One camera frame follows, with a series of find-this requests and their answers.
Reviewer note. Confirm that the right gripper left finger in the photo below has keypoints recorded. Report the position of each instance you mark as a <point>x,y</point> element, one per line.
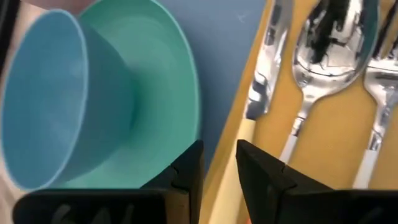
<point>183,180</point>

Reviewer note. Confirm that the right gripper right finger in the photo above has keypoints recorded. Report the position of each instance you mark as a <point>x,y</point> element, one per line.
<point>267,183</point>

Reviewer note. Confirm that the teal plate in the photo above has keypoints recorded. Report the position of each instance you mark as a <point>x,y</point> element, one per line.
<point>161,93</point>

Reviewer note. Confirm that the wooden spoon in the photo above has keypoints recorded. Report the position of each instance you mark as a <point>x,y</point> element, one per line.
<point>329,62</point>

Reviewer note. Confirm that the blue bowl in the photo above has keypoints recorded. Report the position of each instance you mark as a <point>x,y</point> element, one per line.
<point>46,102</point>

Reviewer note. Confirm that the pink cup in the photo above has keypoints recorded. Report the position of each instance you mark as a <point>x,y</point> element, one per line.
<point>59,4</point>

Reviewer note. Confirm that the blue tray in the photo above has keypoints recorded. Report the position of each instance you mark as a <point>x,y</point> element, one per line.
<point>220,62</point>

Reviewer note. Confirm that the yellow cloth napkin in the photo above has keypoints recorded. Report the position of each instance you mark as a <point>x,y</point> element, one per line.
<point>335,130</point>

